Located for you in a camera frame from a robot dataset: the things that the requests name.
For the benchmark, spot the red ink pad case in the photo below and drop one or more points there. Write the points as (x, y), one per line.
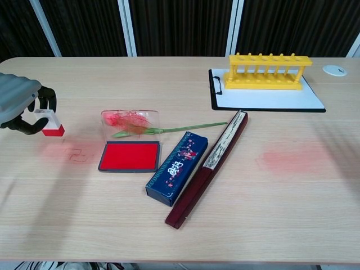
(130, 146)

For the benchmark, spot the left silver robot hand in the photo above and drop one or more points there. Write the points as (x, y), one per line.
(17, 95)

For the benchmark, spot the yellow test tube rack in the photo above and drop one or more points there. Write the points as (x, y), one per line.
(267, 71)

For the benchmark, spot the dark blue printed box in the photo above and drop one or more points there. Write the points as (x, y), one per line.
(177, 168)

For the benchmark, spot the white round table grommet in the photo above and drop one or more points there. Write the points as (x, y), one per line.
(334, 70)

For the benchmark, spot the folded dark red fan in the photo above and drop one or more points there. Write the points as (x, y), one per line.
(208, 171)

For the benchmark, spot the clear stamp with red base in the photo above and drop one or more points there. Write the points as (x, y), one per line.
(50, 123)

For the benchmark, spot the black clipboard with white paper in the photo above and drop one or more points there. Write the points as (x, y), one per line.
(270, 98)

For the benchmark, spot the artificial red flower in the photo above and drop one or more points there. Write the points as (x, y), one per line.
(135, 125)

